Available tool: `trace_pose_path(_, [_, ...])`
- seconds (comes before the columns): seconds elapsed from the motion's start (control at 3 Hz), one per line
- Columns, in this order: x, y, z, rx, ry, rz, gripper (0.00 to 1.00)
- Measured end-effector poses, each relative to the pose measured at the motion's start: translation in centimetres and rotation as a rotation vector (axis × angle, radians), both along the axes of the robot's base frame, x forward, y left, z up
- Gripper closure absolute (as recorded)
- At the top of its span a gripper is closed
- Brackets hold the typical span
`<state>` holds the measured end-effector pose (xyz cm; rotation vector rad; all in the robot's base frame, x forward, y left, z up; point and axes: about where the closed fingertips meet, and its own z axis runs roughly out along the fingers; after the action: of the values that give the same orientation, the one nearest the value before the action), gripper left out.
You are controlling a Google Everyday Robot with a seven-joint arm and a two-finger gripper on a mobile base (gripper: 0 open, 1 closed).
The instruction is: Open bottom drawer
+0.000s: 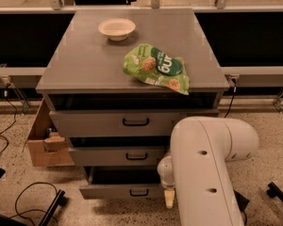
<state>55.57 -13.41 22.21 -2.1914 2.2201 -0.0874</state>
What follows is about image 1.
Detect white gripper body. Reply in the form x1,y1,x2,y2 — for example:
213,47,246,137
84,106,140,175
157,153,175,188

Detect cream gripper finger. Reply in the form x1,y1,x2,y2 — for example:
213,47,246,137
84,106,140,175
164,188,175,209

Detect grey bottom drawer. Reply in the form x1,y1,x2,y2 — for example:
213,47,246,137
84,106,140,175
79,166,163,200

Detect grey drawer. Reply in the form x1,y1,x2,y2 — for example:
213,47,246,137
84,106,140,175
49,109,219,137
79,166,163,200
69,146,168,166

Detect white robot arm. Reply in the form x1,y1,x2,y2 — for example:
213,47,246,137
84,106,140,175
158,117,259,226

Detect grey middle drawer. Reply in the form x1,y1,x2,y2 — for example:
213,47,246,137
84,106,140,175
69,146,168,166

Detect grey drawer cabinet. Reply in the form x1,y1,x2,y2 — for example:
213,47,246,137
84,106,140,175
35,8,230,174

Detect grey top drawer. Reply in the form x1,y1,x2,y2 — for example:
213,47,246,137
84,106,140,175
49,109,219,137

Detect black power adapter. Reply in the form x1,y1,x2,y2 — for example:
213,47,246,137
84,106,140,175
234,191,249,212

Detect green snack bag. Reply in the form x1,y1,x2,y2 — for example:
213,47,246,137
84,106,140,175
124,43,190,95

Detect black stand leg right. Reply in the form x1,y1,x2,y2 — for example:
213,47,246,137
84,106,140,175
267,182,283,202

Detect black stand leg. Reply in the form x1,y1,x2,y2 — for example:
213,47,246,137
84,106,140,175
267,182,283,202
39,190,67,226

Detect black stand leg left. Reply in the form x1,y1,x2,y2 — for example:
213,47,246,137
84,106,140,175
39,190,67,226

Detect brown cardboard box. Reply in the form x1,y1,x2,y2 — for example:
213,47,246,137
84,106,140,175
26,101,74,167

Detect white paper bowl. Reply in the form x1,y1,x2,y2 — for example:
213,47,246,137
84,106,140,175
98,18,136,41

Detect black power cable right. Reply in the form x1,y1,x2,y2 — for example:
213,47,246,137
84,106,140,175
224,77,238,119

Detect black cable floor loop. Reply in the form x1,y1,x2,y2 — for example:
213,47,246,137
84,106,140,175
11,182,58,226

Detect metal railing frame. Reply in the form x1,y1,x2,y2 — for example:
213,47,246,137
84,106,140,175
0,0,283,112

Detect black cable left wall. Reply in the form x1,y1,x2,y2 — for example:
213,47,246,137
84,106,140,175
0,83,19,155

